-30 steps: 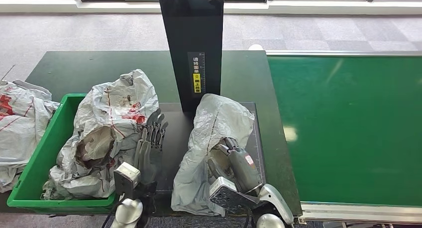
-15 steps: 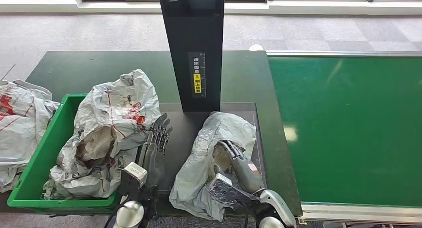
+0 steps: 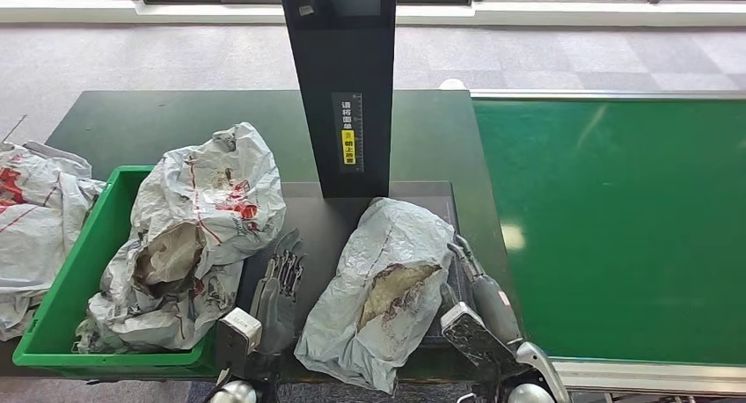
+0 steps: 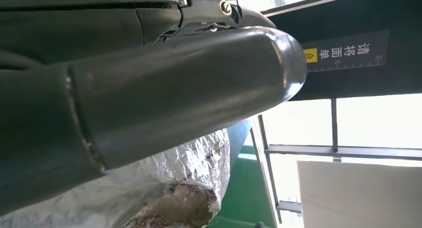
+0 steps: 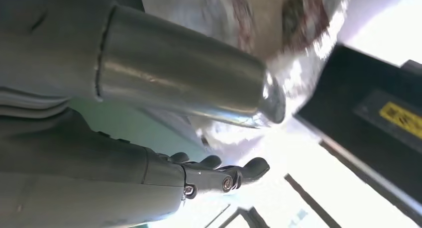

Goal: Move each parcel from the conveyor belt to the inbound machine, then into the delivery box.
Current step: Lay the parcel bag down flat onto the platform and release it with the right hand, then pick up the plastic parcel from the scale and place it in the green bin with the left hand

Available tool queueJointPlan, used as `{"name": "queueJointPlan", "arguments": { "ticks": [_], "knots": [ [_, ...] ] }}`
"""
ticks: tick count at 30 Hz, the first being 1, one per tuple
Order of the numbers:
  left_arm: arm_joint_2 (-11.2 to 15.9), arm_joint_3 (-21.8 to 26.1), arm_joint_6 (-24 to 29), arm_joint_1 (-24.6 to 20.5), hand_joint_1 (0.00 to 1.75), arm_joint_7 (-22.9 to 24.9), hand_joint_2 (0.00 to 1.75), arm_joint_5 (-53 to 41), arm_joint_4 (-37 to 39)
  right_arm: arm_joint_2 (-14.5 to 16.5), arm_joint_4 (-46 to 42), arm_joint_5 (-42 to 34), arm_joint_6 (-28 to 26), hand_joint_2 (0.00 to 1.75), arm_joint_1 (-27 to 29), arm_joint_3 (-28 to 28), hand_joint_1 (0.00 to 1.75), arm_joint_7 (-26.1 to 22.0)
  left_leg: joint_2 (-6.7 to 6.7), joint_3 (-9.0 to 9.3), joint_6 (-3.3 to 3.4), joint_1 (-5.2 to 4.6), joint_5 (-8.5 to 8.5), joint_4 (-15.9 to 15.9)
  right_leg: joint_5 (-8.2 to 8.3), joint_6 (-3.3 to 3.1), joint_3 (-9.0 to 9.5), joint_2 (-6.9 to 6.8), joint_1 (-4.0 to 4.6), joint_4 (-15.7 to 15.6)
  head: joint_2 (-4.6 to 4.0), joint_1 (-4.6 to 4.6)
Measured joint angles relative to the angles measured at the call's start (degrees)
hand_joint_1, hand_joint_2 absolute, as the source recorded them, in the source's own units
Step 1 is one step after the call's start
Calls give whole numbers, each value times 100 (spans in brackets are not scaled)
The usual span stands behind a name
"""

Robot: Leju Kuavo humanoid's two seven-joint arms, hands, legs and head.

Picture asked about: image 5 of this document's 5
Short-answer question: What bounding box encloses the black yellow label sticker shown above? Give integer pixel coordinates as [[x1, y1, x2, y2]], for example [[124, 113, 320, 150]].
[[352, 89, 422, 155]]

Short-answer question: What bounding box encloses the dark window frame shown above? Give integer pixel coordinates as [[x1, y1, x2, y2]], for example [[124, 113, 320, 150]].
[[204, 173, 342, 228]]

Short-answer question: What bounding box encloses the black inbound scanner machine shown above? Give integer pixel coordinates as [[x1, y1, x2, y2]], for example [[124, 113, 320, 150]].
[[295, 43, 422, 226]]

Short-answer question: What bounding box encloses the green conveyor belt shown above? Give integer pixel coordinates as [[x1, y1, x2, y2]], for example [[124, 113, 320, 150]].
[[69, 98, 211, 163]]

